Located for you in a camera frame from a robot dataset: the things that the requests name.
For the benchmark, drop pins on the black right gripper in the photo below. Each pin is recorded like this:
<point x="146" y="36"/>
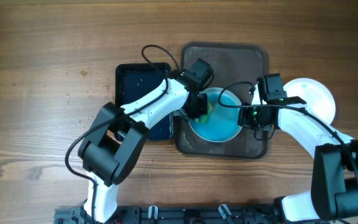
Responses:
<point x="244" y="119"/>

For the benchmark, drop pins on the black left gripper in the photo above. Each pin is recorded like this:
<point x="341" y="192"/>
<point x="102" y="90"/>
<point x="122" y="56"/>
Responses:
<point x="203" y="109"/>

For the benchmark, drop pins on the green and yellow sponge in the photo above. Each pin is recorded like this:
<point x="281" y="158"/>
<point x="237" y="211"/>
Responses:
<point x="207" y="114"/>

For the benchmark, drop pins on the white plate with blue streaks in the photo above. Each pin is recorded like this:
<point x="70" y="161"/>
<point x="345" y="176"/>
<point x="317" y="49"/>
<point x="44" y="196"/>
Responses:
<point x="219" y="125"/>

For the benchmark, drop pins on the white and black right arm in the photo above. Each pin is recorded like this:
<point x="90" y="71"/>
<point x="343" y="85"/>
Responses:
<point x="334" y="187"/>

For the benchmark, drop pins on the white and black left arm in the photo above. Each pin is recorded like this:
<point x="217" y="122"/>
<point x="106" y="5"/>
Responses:
<point x="112" y="146"/>

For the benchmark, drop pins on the black water tray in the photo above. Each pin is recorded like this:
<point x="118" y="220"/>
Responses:
<point x="135" y="80"/>

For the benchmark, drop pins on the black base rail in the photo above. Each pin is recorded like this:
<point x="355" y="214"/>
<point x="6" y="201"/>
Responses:
<point x="249" y="214"/>

